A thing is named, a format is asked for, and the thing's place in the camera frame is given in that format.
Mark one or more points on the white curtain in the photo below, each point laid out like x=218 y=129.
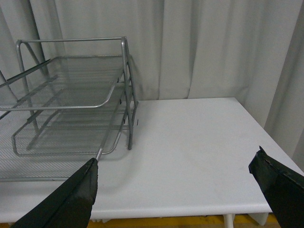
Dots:
x=252 y=50

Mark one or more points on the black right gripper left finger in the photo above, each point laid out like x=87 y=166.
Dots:
x=70 y=205

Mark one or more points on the silver mesh tray rack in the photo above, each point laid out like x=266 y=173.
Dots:
x=71 y=101

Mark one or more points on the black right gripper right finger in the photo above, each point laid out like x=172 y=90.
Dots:
x=282 y=187

